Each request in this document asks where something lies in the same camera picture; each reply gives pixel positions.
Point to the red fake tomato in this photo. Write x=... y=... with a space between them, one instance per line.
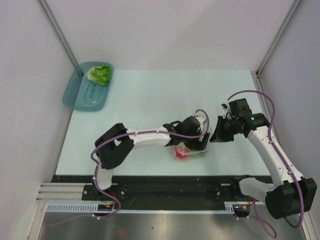
x=181 y=152

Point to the front aluminium rail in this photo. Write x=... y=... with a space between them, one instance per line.
x=73 y=192

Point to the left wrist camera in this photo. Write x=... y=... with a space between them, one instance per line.
x=202 y=119

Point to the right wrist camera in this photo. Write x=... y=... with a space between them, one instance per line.
x=226 y=107

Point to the white cable duct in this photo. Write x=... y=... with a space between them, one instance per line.
x=103 y=208

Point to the teal plastic bin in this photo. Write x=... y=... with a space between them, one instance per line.
x=84 y=95

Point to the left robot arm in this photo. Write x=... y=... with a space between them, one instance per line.
x=112 y=148

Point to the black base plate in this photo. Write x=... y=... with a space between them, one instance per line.
x=170 y=193

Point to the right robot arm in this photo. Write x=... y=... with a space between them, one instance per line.
x=255 y=131

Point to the clear polka dot zip bag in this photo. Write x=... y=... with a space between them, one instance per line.
x=193 y=153

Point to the right aluminium corner post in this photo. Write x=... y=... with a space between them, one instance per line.
x=279 y=35

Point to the left aluminium corner post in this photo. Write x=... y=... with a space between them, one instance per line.
x=48 y=13

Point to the aluminium corner post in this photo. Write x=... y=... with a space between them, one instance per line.
x=279 y=35
x=48 y=13

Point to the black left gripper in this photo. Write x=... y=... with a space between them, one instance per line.
x=197 y=145

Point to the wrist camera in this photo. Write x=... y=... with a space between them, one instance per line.
x=226 y=107
x=202 y=119

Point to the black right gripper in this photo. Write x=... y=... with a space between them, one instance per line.
x=219 y=136

